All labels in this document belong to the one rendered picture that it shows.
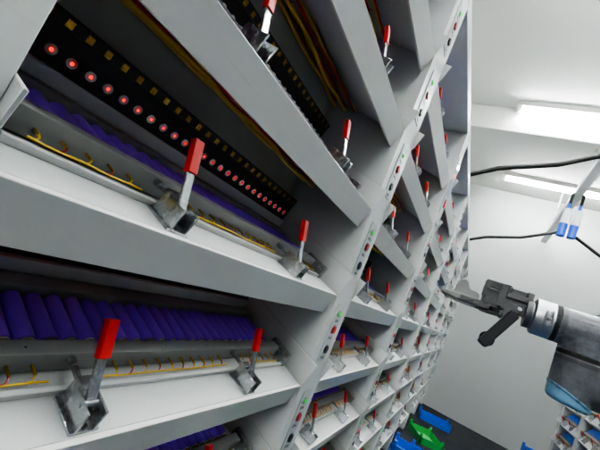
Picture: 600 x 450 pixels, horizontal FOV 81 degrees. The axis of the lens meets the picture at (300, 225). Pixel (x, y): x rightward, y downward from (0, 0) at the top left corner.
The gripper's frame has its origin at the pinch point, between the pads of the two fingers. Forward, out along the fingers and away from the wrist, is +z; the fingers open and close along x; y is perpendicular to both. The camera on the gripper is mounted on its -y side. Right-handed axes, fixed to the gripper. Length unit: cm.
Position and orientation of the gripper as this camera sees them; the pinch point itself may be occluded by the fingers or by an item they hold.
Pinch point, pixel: (445, 294)
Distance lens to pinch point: 108.6
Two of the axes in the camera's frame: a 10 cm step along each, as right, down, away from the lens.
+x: -4.1, -2.9, -8.6
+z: -8.4, -2.6, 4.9
